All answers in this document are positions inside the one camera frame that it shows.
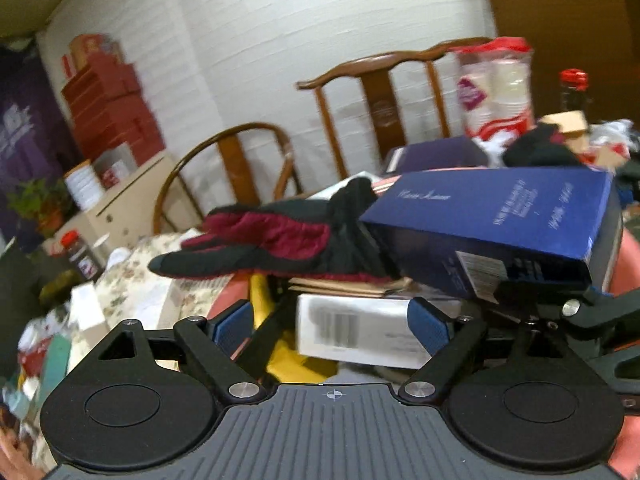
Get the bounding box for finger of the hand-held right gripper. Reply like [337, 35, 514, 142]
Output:
[500, 280, 640, 345]
[595, 346, 640, 412]

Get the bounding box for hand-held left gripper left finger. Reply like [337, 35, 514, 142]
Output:
[98, 300, 266, 406]

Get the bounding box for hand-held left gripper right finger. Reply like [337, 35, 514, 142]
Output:
[398, 296, 576, 405]

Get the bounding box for white box with barcode label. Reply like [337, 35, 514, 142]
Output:
[296, 294, 437, 370]

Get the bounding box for pink plastic basin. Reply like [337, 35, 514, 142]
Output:
[205, 220, 640, 480]

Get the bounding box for navy blue carton box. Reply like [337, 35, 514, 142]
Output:
[359, 167, 621, 306]

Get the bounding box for floral tablecloth desktop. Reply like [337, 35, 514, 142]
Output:
[30, 232, 251, 471]

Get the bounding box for yellow plastic item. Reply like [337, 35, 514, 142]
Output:
[250, 272, 341, 386]

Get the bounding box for flat brown cardboard sheets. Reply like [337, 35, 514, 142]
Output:
[287, 275, 416, 299]

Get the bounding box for red and black glove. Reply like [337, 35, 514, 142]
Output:
[148, 177, 401, 284]

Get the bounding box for small white box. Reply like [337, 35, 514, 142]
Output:
[67, 282, 108, 338]

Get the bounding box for black cloth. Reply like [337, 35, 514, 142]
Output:
[502, 122, 586, 168]

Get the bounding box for white cabinet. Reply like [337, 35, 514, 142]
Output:
[42, 152, 201, 261]

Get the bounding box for small jar with red lid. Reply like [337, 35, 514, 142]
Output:
[60, 230, 101, 281]

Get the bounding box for round-backed wooden chair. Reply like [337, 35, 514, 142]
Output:
[152, 122, 303, 236]

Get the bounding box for dark purple box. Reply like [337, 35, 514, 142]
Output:
[382, 135, 491, 177]

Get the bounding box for green sheet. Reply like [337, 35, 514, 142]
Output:
[37, 335, 73, 411]

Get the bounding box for small open cardboard box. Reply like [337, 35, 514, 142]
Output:
[540, 110, 592, 153]

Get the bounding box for red and white box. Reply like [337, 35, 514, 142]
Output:
[95, 142, 138, 188]

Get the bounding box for white canister with orange lid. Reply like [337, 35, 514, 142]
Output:
[63, 160, 104, 211]

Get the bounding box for dark bottle with red cap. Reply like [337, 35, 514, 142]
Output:
[557, 69, 593, 116]

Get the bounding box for potted green plant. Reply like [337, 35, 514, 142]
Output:
[7, 177, 73, 238]

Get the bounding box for straight-backed wooden chair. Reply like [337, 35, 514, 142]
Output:
[295, 37, 493, 182]

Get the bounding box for pack of paper cups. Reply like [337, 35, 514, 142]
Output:
[452, 37, 536, 142]

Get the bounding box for stack of red boxes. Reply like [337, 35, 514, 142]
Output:
[60, 35, 166, 166]

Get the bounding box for brown wooden wardrobe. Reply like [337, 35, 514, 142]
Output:
[475, 0, 640, 126]

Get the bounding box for purple wall banner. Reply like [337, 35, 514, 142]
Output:
[0, 45, 83, 251]

